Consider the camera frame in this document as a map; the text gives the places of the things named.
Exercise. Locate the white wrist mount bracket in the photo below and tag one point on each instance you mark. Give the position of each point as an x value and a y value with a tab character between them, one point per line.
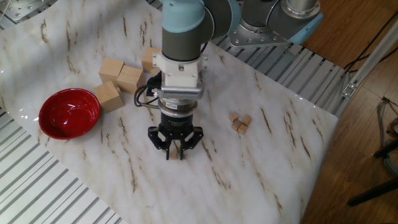
180	77

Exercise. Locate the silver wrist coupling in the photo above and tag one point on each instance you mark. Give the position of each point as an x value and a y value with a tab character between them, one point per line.
177	107

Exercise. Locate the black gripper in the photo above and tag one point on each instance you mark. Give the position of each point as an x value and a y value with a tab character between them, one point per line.
176	123

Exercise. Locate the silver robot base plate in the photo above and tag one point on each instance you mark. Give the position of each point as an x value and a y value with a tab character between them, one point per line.
264	40

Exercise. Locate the silver perforated mount plate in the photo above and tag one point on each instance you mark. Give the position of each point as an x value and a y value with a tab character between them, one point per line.
18	9

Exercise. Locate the red glossy bowl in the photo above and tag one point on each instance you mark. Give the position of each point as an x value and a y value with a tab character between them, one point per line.
68	115

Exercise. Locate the aluminium frame post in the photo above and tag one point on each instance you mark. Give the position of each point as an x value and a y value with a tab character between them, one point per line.
367	62

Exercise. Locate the black stand legs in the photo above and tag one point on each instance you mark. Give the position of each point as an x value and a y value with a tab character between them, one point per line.
373	193

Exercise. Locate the glossy marble pattern mat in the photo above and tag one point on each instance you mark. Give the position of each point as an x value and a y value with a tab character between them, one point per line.
217	171

